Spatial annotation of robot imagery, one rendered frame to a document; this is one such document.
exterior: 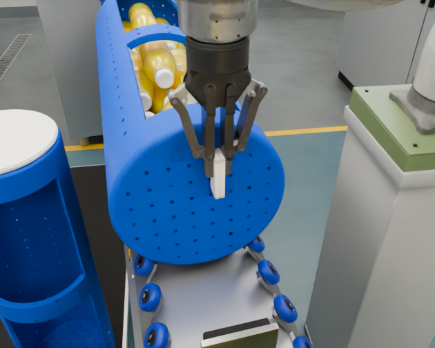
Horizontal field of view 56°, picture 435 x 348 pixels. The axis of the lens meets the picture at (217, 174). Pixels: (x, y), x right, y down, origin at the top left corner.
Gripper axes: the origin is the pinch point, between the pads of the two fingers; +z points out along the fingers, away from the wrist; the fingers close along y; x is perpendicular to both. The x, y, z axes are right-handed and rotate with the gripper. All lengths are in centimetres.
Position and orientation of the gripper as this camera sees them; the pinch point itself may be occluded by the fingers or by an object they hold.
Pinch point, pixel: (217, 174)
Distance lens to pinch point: 59.9
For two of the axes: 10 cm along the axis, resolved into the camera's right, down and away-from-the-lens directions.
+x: -2.5, -5.7, 7.8
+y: 9.7, -1.5, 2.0
